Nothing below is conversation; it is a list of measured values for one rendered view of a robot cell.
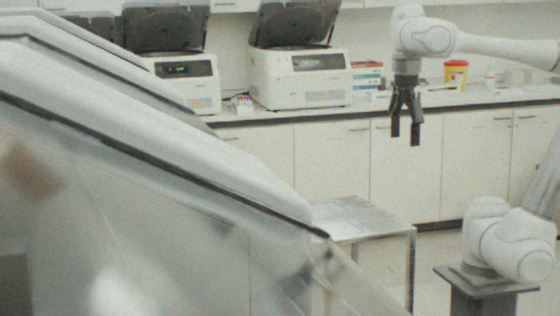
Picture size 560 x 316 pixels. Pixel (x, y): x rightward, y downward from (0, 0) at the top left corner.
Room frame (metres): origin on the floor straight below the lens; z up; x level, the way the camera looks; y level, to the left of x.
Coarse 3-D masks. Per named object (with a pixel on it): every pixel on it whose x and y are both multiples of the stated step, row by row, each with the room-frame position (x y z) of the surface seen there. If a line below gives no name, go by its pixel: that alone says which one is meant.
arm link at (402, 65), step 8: (392, 56) 2.22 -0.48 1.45; (400, 56) 2.19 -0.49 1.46; (408, 56) 2.18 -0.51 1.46; (416, 56) 2.19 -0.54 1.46; (392, 64) 2.22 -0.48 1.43; (400, 64) 2.19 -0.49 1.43; (408, 64) 2.18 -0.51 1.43; (416, 64) 2.19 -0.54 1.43; (400, 72) 2.19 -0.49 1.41; (408, 72) 2.18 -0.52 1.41; (416, 72) 2.19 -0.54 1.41
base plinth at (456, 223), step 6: (432, 222) 4.72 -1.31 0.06; (438, 222) 4.72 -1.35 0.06; (444, 222) 4.73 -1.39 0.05; (450, 222) 4.75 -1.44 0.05; (456, 222) 4.76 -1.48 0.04; (462, 222) 4.77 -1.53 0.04; (420, 228) 4.69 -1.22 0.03; (426, 228) 4.71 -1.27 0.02; (432, 228) 4.72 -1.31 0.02; (438, 228) 4.72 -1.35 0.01; (444, 228) 4.73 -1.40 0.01; (450, 228) 4.74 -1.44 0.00; (456, 228) 4.75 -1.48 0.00
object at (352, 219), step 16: (320, 208) 2.71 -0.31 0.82; (336, 208) 2.71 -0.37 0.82; (352, 208) 2.70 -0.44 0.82; (368, 208) 2.70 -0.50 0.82; (320, 224) 2.52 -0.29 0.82; (336, 224) 2.52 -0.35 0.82; (352, 224) 2.51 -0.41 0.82; (368, 224) 2.51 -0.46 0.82; (384, 224) 2.51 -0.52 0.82; (400, 224) 2.50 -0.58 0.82; (336, 240) 2.36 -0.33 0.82; (352, 240) 2.37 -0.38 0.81; (352, 256) 2.86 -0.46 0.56
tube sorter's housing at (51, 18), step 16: (0, 16) 2.37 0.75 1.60; (16, 16) 1.76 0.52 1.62; (32, 16) 1.77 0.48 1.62; (48, 16) 2.41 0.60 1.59; (64, 32) 1.72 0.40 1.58; (80, 32) 2.43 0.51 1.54; (96, 48) 1.75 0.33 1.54; (112, 48) 2.45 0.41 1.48; (128, 64) 1.75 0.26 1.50; (160, 80) 1.77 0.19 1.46
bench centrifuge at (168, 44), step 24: (192, 0) 4.48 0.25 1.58; (144, 24) 4.54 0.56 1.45; (168, 24) 4.59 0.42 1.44; (192, 24) 4.62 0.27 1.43; (144, 48) 4.76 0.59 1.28; (168, 48) 4.80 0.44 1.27; (192, 48) 4.85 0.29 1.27; (168, 72) 4.29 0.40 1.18; (192, 72) 4.32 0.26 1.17; (216, 72) 4.37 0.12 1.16; (192, 96) 4.30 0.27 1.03; (216, 96) 4.34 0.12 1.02
